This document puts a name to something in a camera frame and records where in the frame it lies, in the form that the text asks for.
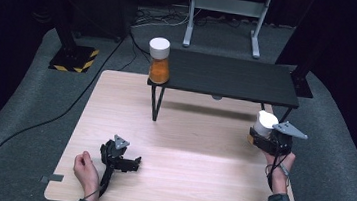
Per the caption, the grey metal stand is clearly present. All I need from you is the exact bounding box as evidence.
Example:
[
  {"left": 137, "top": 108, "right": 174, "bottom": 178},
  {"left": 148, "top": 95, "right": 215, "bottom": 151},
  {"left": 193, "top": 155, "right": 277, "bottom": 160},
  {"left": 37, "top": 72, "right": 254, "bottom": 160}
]
[{"left": 181, "top": 0, "right": 274, "bottom": 61}]

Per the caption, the grey table bracket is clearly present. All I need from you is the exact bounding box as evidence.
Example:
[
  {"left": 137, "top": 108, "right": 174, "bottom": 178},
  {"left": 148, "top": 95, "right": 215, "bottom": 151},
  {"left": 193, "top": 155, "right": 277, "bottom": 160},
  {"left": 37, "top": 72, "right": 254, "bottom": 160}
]
[{"left": 39, "top": 172, "right": 65, "bottom": 186}]

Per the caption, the person's right hand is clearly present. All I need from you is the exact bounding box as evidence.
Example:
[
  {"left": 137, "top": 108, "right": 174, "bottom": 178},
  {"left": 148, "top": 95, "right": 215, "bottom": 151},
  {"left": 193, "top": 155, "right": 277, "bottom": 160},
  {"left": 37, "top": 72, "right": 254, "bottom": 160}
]
[{"left": 260, "top": 149, "right": 298, "bottom": 196}]

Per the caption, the long black floor cable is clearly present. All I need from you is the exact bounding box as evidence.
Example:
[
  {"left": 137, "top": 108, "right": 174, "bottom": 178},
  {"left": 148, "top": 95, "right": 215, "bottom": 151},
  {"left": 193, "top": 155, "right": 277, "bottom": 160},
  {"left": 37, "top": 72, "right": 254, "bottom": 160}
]
[{"left": 0, "top": 17, "right": 156, "bottom": 201}]

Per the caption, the white small object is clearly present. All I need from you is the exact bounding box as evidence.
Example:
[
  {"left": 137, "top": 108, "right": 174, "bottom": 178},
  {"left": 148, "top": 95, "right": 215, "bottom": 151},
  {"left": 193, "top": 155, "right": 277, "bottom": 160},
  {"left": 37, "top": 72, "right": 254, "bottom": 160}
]
[{"left": 246, "top": 109, "right": 281, "bottom": 148}]

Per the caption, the white floor cable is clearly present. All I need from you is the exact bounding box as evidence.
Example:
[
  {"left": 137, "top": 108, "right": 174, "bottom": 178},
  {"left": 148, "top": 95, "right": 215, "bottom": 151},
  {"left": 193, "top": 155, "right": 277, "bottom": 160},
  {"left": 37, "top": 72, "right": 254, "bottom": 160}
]
[{"left": 132, "top": 1, "right": 199, "bottom": 36}]

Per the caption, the black metal stand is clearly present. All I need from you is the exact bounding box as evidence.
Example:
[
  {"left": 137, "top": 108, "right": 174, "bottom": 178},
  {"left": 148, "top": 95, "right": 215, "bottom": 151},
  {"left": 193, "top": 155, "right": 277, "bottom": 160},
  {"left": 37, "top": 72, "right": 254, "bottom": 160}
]
[{"left": 288, "top": 25, "right": 322, "bottom": 100}]

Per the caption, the thin left gripper cable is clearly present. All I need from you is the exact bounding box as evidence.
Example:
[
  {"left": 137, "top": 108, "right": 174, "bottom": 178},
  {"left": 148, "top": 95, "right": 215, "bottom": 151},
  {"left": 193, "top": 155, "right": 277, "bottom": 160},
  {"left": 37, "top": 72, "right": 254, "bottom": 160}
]
[{"left": 83, "top": 184, "right": 105, "bottom": 201}]

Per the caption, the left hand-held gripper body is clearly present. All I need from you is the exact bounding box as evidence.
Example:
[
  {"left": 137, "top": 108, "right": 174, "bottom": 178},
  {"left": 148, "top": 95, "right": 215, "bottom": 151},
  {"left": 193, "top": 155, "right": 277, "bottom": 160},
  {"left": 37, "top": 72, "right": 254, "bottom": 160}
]
[{"left": 94, "top": 133, "right": 131, "bottom": 198}]

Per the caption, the black shelf with hairpin legs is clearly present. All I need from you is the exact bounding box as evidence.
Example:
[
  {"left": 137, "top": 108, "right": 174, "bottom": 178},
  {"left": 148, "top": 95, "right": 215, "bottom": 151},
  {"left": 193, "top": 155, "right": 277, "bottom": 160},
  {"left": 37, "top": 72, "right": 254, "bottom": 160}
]
[{"left": 142, "top": 45, "right": 305, "bottom": 137}]

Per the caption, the person's left hand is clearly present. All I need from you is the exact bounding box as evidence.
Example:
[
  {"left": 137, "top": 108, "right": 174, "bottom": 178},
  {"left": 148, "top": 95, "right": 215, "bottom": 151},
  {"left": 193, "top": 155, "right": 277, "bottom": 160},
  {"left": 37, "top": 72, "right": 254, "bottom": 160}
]
[{"left": 70, "top": 149, "right": 105, "bottom": 201}]

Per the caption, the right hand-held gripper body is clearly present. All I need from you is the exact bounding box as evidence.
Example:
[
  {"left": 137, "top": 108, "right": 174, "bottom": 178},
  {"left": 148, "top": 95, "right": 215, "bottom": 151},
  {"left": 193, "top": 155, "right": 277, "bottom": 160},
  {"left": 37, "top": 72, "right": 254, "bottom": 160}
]
[{"left": 268, "top": 119, "right": 311, "bottom": 160}]

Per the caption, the black stand with striped base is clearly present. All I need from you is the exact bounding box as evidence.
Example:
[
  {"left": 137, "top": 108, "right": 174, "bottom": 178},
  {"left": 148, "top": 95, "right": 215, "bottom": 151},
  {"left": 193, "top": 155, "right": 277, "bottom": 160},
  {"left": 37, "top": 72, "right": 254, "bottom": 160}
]
[{"left": 47, "top": 13, "right": 104, "bottom": 76}]

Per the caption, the orange powder jar white lid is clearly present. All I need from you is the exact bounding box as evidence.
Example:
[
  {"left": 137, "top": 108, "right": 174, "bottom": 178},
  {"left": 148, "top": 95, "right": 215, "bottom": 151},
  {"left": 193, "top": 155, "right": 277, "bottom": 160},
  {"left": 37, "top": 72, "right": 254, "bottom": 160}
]
[{"left": 144, "top": 36, "right": 175, "bottom": 86}]

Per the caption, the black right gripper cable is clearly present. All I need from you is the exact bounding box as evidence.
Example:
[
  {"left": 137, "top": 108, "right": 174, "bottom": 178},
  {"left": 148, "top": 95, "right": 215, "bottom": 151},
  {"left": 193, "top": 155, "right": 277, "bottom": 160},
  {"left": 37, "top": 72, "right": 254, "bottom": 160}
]
[{"left": 263, "top": 152, "right": 293, "bottom": 195}]

